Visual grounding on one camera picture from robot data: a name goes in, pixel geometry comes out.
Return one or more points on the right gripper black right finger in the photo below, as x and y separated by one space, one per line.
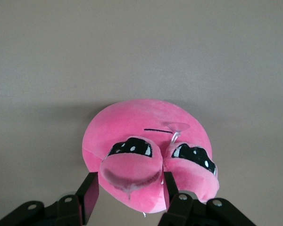
191 212

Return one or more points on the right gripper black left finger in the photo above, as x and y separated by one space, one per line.
61 212

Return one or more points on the clear suction cup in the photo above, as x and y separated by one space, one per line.
177 126

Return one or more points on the pink plush toy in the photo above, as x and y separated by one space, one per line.
132 117

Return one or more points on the brown table mat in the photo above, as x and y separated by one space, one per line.
61 47

